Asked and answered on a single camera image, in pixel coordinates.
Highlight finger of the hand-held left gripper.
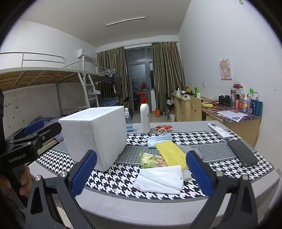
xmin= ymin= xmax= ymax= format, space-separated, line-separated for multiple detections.
xmin=15 ymin=122 xmax=62 ymax=150
xmin=6 ymin=120 xmax=45 ymax=142

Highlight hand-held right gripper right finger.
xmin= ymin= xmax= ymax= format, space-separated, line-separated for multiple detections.
xmin=186 ymin=150 xmax=258 ymax=229

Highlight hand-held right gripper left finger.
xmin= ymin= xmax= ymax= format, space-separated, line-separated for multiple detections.
xmin=25 ymin=150 xmax=98 ymax=229

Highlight yellow foam net sleeve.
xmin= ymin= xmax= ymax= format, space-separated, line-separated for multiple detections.
xmin=155 ymin=141 xmax=187 ymax=170

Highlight white tissue paper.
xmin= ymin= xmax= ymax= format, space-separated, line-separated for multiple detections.
xmin=134 ymin=165 xmax=184 ymax=195

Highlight white foam box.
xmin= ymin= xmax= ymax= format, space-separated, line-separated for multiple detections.
xmin=58 ymin=106 xmax=127 ymax=172

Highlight green floral tissue pack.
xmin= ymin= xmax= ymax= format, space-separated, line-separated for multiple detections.
xmin=139 ymin=151 xmax=167 ymax=169

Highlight person's left hand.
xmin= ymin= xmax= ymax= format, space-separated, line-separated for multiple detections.
xmin=19 ymin=165 xmax=36 ymax=197

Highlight white foam block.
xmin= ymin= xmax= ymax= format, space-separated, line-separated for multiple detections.
xmin=182 ymin=168 xmax=192 ymax=181

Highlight houndstooth table mat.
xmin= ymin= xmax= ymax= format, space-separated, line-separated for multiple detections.
xmin=36 ymin=130 xmax=274 ymax=201

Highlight white remote control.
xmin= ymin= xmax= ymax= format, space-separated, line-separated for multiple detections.
xmin=208 ymin=122 xmax=232 ymax=140

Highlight black smartphone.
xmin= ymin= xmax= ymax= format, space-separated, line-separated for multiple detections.
xmin=227 ymin=140 xmax=259 ymax=166

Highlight white metal bunk bed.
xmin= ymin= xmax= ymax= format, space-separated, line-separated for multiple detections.
xmin=0 ymin=52 xmax=120 ymax=126

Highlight red snack packet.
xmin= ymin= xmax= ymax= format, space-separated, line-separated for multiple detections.
xmin=155 ymin=124 xmax=173 ymax=132

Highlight desk with patterned cloth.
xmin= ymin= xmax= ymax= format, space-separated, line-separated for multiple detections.
xmin=201 ymin=103 xmax=262 ymax=148

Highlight wooden smiley chair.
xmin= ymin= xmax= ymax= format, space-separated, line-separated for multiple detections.
xmin=190 ymin=96 xmax=203 ymax=121

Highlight blue checked bedsheet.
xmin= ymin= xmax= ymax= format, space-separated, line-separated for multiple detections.
xmin=98 ymin=98 xmax=119 ymax=106

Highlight small clear sanitizer bottle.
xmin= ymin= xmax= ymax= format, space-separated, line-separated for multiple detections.
xmin=124 ymin=107 xmax=134 ymax=132

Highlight wooden desk with drawers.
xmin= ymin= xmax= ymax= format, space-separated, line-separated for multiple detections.
xmin=171 ymin=94 xmax=212 ymax=121

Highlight printed paper sheets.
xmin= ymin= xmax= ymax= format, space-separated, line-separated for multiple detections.
xmin=216 ymin=110 xmax=248 ymax=121

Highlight white pump lotion bottle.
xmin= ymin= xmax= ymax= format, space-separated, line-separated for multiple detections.
xmin=137 ymin=92 xmax=151 ymax=134

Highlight black headphones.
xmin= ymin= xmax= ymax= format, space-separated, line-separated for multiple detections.
xmin=218 ymin=95 xmax=232 ymax=106

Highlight white air conditioner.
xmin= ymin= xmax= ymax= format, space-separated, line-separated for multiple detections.
xmin=77 ymin=49 xmax=93 ymax=60

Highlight cluster of toiletry bottles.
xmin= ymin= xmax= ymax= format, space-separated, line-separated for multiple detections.
xmin=230 ymin=82 xmax=263 ymax=116

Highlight brown curtain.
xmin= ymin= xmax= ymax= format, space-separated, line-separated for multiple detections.
xmin=96 ymin=47 xmax=130 ymax=110
xmin=152 ymin=41 xmax=185 ymax=110

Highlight glass balcony door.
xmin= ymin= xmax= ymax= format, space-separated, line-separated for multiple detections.
xmin=124 ymin=47 xmax=155 ymax=113

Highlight ceiling tube lamp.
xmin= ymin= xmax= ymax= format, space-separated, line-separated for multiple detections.
xmin=106 ymin=17 xmax=146 ymax=27

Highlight pink cartoon wall poster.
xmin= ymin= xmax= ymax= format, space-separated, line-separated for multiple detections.
xmin=219 ymin=58 xmax=233 ymax=80

